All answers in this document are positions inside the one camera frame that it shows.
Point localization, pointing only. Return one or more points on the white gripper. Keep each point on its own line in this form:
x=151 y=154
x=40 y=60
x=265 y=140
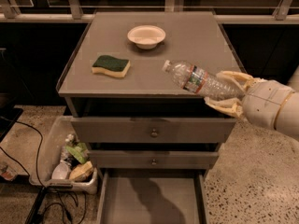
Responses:
x=263 y=103

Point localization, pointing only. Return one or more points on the clear plastic water bottle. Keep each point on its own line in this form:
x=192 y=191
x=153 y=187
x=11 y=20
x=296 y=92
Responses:
x=194 y=79

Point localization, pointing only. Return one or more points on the brass top drawer knob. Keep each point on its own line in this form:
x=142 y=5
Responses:
x=154 y=133

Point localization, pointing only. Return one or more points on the grey drawer cabinet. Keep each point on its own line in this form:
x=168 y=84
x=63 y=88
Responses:
x=146 y=91

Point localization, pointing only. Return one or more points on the white bowl on counter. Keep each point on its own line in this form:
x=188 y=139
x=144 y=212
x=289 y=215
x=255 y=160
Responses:
x=146 y=36

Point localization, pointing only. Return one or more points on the grey bottom drawer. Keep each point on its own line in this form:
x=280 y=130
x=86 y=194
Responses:
x=152 y=197

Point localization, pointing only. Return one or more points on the grey drawer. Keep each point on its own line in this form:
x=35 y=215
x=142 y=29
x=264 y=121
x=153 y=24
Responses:
x=138 y=130
x=142 y=159
x=152 y=197

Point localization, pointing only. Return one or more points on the grey middle drawer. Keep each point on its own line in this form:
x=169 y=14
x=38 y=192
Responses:
x=142 y=159

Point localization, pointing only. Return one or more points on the grey top drawer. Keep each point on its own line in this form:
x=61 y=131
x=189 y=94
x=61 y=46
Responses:
x=138 y=130

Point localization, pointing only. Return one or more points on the crumpled bottle in bin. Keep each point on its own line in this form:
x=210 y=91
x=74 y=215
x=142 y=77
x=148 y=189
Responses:
x=66 y=156

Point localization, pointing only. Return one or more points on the green yellow sponge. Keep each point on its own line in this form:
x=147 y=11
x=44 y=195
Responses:
x=111 y=66

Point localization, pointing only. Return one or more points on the green packet in bin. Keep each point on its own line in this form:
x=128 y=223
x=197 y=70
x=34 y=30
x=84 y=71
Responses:
x=80 y=152

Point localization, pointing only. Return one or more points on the yellow sponge in bin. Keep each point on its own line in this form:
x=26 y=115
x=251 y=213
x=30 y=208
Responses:
x=81 y=172

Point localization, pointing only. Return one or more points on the clear plastic storage bin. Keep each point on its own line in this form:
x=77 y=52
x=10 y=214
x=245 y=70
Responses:
x=49 y=157

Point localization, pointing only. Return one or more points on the white bowl in bin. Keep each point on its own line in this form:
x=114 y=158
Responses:
x=61 y=171

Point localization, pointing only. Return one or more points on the black device at left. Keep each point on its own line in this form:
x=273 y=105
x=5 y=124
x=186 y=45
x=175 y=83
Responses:
x=9 y=113

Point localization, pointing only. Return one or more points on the small cup on floor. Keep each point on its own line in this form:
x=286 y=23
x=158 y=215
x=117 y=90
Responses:
x=7 y=172

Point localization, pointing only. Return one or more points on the metal window rail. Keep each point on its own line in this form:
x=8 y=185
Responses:
x=224 y=11

